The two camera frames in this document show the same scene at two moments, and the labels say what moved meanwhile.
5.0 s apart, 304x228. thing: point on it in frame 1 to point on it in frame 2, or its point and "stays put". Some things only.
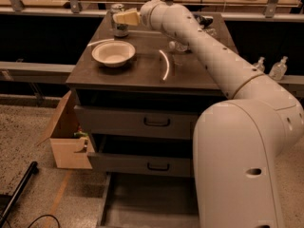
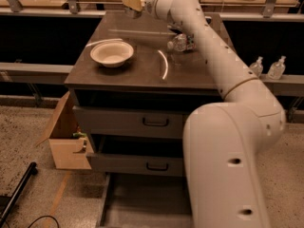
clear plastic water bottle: [179, 46] stays put
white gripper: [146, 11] to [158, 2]
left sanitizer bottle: [260, 66] stays put
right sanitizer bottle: [278, 69] stays put
